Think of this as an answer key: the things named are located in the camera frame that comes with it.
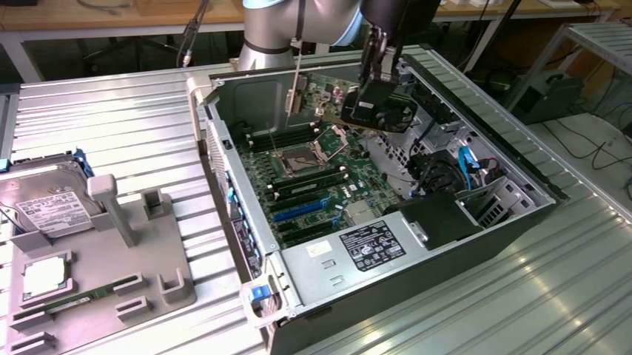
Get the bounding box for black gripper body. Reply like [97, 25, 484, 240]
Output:
[360, 0, 440, 48]

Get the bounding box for green graphics card with fan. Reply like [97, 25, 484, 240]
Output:
[284, 36, 420, 135]

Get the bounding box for metal socket cover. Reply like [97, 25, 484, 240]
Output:
[312, 124, 350, 164]

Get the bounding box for silver disk bay cage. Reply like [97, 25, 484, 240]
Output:
[367, 55, 475, 194]

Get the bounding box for green motherboard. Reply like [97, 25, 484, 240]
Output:
[236, 121, 402, 249]

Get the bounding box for CPU socket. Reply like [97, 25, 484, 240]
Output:
[273, 146, 327, 179]

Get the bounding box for RAM stick with white label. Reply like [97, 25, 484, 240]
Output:
[273, 170, 347, 197]

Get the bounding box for metal slat shelf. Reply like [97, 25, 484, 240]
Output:
[502, 21, 632, 124]

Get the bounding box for blue expansion slot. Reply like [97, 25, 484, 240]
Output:
[271, 195, 332, 223]

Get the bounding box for black plastic shroud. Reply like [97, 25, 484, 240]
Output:
[396, 192, 486, 251]

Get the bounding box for wooden desk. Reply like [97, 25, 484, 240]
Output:
[0, 0, 618, 38]

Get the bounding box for long black expansion slot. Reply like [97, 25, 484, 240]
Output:
[276, 218, 336, 243]

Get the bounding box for grey power supply unit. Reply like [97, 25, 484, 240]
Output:
[277, 217, 431, 308]

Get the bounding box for open black PC case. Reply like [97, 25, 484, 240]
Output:
[185, 43, 569, 355]

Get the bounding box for blue case latch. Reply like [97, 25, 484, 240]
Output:
[248, 284, 271, 306]

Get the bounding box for hard disk with blue rails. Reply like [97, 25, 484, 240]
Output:
[0, 147, 97, 240]

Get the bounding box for grey parts rack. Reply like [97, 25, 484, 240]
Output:
[0, 173, 199, 355]

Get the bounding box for green RAM stick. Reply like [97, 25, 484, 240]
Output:
[46, 279, 130, 315]

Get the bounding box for silver CPU chip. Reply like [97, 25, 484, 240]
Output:
[21, 257, 69, 296]

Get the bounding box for black power wire bundle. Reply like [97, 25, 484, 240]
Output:
[407, 152, 463, 197]

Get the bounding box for blue wire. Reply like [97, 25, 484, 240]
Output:
[455, 145, 480, 194]

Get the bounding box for black box with handle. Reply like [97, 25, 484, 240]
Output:
[513, 72, 586, 126]

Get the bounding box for grey cable with metal plug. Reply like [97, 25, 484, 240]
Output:
[176, 0, 211, 70]

